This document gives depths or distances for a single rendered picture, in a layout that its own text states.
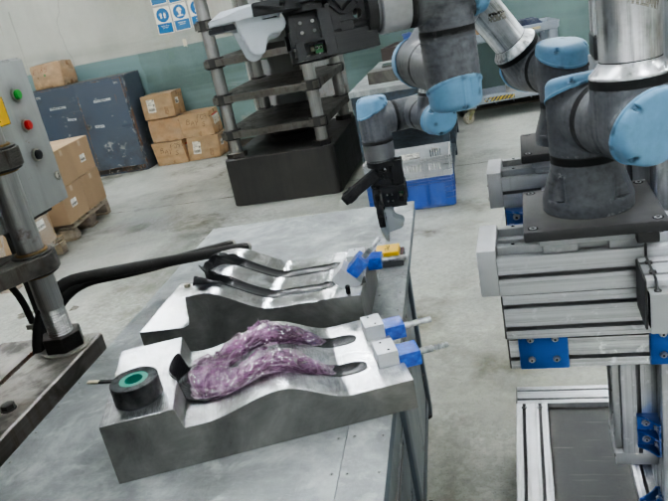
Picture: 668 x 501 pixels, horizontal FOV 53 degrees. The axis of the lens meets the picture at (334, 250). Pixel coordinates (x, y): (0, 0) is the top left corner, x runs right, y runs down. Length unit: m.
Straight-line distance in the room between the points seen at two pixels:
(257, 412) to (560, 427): 1.16
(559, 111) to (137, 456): 0.87
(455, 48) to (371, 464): 0.61
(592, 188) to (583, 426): 1.04
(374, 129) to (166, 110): 6.71
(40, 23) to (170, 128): 2.09
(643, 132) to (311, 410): 0.65
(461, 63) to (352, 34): 0.15
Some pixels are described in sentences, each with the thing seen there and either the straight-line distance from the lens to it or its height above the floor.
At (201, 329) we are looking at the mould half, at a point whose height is 0.85.
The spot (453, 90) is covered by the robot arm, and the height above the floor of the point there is 1.31.
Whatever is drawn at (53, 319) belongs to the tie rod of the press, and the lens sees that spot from 1.75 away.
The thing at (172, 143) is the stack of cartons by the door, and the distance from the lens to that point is 8.31.
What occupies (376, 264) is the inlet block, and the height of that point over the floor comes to 0.89.
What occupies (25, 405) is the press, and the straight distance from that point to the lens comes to 1.61.
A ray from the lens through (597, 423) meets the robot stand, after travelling 2.11.
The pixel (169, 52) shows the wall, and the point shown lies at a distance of 8.57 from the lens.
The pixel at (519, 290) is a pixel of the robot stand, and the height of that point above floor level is 0.91.
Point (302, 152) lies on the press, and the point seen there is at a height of 0.37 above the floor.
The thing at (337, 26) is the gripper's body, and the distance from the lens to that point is 0.91.
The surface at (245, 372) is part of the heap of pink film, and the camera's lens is 1.17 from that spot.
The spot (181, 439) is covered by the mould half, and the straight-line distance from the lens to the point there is 1.15.
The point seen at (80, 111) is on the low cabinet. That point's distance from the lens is 8.62.
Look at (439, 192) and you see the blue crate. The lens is 4.70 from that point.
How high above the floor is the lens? 1.45
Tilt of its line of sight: 20 degrees down
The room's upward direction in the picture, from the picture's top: 12 degrees counter-clockwise
